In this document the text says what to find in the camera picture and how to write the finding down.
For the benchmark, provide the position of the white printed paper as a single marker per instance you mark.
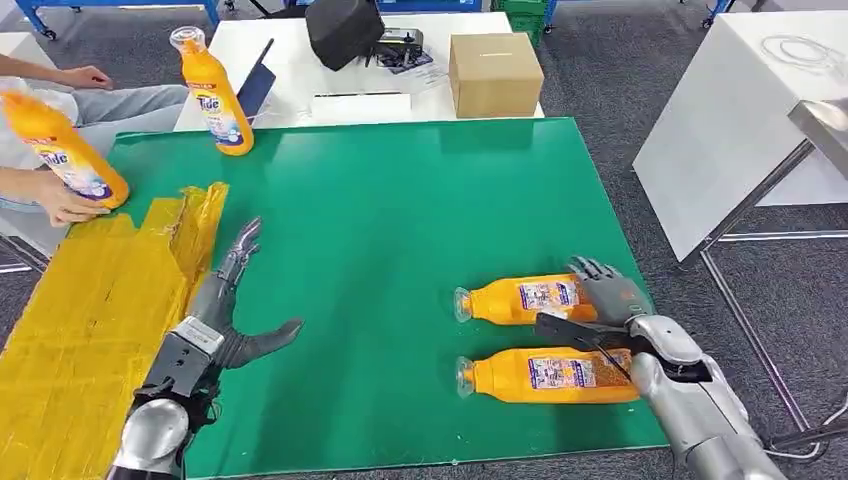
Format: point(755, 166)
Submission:
point(429, 77)

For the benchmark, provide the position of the orange detergent bottle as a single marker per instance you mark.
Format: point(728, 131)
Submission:
point(73, 159)
point(218, 99)
point(503, 301)
point(503, 378)

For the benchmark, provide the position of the green crate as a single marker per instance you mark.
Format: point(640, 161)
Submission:
point(520, 16)

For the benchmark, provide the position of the yellow sheet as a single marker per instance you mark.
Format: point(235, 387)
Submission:
point(86, 331)

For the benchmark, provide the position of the brown cardboard box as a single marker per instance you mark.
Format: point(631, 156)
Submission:
point(495, 81)

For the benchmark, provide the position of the black controller device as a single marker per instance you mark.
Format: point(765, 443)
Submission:
point(403, 43)

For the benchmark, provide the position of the person's left hand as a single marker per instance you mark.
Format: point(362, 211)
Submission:
point(89, 78)

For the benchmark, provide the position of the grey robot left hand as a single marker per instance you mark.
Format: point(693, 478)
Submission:
point(215, 305)

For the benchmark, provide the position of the dark blue tablet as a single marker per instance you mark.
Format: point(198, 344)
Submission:
point(260, 89)

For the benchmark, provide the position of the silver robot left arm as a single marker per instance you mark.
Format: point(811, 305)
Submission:
point(152, 434)

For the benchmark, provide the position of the black bag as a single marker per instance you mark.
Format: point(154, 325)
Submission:
point(341, 30)

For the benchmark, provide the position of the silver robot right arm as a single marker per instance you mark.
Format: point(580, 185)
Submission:
point(696, 411)

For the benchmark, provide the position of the white flat box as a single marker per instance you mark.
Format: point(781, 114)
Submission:
point(361, 108)

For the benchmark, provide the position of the green mat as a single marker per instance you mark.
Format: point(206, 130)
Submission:
point(397, 218)

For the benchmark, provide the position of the white table with box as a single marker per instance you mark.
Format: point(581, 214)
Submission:
point(298, 60)

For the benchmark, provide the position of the metal table frame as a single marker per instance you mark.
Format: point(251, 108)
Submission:
point(755, 195)

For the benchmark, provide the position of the person's right hand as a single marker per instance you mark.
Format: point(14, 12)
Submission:
point(63, 205)

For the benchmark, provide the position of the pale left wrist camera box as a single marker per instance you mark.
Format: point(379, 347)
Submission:
point(179, 361)

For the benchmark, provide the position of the person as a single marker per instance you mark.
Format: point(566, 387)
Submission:
point(132, 106)

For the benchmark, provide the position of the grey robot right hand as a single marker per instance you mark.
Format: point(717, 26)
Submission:
point(613, 295)

